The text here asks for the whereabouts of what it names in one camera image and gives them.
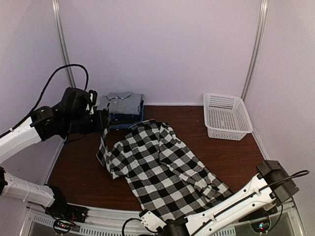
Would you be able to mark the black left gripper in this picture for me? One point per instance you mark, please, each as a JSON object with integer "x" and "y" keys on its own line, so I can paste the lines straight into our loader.
{"x": 100, "y": 123}

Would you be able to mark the aluminium frame post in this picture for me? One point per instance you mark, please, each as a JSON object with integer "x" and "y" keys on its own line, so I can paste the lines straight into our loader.
{"x": 62, "y": 41}
{"x": 260, "y": 29}

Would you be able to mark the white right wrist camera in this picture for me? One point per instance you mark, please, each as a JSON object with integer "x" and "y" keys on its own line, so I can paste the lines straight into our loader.
{"x": 151, "y": 221}

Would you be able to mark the right aluminium frame post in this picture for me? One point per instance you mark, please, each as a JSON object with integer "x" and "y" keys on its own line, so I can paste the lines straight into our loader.
{"x": 260, "y": 29}

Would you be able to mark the blue white checked folded shirt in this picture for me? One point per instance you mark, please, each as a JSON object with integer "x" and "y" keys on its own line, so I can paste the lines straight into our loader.
{"x": 121, "y": 126}

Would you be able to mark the left circuit board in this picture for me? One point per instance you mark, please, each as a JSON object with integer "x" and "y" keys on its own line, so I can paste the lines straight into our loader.
{"x": 62, "y": 227}

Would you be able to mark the white plastic laundry basket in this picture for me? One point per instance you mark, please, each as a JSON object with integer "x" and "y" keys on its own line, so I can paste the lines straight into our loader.
{"x": 226, "y": 117}

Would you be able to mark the dark folded shirt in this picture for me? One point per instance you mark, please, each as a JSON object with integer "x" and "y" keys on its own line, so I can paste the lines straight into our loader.
{"x": 114, "y": 122}

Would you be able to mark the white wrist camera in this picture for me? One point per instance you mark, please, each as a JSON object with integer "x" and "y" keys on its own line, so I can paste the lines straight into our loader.
{"x": 93, "y": 98}
{"x": 151, "y": 221}

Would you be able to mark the circuit board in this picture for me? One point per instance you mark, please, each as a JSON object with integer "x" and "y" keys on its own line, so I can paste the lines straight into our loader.
{"x": 260, "y": 226}
{"x": 62, "y": 227}

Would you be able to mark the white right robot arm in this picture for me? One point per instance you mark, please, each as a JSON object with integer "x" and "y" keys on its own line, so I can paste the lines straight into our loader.
{"x": 272, "y": 185}

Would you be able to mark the right circuit board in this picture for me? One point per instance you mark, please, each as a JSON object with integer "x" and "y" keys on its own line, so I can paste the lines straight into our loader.
{"x": 260, "y": 226}

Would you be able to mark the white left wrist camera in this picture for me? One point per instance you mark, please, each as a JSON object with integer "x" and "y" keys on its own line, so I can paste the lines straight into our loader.
{"x": 93, "y": 98}

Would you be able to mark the aluminium front rail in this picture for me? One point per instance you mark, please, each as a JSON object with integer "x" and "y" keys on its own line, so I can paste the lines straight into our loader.
{"x": 108, "y": 222}

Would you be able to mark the black white plaid shirt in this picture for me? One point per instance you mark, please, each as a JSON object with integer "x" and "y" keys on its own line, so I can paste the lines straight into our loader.
{"x": 162, "y": 172}

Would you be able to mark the grey folded shirt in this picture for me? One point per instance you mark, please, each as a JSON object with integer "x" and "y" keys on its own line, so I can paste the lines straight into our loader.
{"x": 127, "y": 103}

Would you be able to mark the left aluminium frame post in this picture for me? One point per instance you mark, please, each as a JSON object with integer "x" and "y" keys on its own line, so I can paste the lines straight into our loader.
{"x": 62, "y": 41}

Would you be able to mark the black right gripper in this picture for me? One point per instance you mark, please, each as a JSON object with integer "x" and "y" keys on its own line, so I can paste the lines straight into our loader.
{"x": 169, "y": 220}

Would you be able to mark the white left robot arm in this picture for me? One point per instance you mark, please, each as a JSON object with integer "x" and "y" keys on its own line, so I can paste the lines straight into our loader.
{"x": 27, "y": 151}

